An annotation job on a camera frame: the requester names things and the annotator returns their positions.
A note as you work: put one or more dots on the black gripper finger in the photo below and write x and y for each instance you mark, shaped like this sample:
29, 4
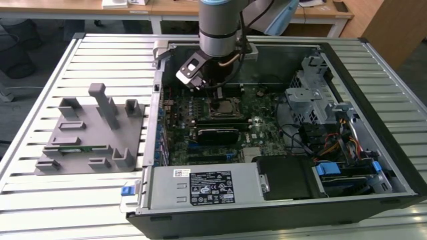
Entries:
219, 95

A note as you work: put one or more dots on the silver CPU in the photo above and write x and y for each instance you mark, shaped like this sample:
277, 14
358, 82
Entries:
227, 107

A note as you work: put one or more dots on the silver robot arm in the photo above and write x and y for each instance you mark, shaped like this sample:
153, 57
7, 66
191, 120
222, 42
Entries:
218, 30

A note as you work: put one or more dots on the CPU socket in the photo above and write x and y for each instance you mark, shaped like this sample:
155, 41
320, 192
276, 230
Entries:
213, 115

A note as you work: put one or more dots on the black RAM slot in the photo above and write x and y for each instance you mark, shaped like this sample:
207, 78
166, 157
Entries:
235, 89
223, 127
235, 85
223, 123
223, 120

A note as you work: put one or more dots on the black graphics card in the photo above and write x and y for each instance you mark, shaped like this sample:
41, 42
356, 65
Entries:
217, 136

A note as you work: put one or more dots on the green motherboard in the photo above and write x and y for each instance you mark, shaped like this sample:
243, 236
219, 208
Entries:
270, 117

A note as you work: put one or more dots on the metal drive cage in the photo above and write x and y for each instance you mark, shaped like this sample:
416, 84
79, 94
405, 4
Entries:
301, 97

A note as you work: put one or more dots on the silver chipset heat sink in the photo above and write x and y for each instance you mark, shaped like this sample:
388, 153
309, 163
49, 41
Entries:
253, 153

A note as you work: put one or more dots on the black expansion slot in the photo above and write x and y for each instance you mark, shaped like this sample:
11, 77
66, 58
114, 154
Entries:
207, 158

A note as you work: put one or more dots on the small white box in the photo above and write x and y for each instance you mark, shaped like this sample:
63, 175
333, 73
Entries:
138, 2

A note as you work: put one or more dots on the black plastic shroud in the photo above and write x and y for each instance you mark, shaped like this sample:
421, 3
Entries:
288, 177

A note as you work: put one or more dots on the silver power supply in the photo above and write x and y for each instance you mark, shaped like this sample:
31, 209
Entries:
161, 185

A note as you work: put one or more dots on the large white box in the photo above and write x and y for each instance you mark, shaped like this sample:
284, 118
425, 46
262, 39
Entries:
114, 5

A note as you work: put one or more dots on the grey parts rack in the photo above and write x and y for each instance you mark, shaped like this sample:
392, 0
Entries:
101, 150

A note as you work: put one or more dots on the silver metal support bar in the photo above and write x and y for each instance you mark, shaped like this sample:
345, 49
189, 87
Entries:
358, 130

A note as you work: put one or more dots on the blue disk carrier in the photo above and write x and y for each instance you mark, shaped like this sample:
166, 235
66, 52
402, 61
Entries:
329, 170

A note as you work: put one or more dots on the green RAM stick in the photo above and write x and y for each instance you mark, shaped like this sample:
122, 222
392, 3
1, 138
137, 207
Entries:
87, 149

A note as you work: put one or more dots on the black phone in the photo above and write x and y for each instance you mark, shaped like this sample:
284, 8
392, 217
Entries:
341, 6

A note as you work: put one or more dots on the blue case latch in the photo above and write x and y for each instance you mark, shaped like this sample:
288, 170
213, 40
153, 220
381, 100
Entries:
127, 191

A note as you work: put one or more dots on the black PC case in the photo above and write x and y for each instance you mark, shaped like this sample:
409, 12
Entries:
234, 225

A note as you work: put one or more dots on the wooden cabinet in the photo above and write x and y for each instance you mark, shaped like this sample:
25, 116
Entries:
394, 25

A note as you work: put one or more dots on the black office chair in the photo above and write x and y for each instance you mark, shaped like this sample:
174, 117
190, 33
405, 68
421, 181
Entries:
21, 45

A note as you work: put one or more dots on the grey metal foot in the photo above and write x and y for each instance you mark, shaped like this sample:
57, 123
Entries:
7, 96

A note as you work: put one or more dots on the grey camera box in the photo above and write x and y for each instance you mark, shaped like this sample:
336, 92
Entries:
253, 52

